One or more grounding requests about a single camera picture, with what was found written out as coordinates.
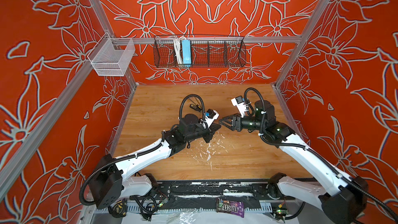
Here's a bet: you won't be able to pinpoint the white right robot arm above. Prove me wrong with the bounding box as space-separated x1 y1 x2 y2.
219 98 398 224

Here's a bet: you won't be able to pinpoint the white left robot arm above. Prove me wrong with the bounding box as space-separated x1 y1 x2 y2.
79 110 221 209

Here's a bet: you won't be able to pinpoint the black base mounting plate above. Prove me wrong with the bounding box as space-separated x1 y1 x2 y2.
145 179 296 206

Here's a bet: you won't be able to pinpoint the light blue box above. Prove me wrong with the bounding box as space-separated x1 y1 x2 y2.
181 39 192 67

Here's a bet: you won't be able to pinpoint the purple candy bag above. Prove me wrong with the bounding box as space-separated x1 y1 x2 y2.
216 198 245 218

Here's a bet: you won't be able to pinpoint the aluminium horizontal rear bar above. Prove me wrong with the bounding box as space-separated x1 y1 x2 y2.
111 36 302 45

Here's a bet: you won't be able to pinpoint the black tape measure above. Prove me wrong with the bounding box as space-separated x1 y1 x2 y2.
107 199 127 218

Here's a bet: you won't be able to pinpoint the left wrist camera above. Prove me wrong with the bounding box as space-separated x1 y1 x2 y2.
205 109 219 122

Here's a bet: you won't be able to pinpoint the aluminium table edge rail right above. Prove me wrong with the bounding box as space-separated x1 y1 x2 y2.
271 84 299 134

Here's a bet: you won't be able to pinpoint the black wire wall basket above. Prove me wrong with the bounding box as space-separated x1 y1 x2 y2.
153 34 247 68

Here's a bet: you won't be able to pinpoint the white cables in basket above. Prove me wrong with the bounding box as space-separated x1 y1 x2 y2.
172 36 183 66

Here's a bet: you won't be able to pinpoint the clear plastic wall bin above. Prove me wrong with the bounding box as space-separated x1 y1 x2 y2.
88 32 136 77

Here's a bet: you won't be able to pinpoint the aluminium frame post right rear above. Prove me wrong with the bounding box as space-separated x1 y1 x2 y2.
274 0 330 89

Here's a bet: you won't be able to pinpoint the aluminium frame post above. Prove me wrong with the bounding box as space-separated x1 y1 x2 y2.
89 0 137 90
274 0 330 89

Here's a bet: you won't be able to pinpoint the aluminium frame post left rear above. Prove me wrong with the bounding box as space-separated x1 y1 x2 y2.
89 0 137 90

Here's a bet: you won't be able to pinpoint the aluminium left side rail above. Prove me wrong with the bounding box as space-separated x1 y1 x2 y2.
1 61 92 200

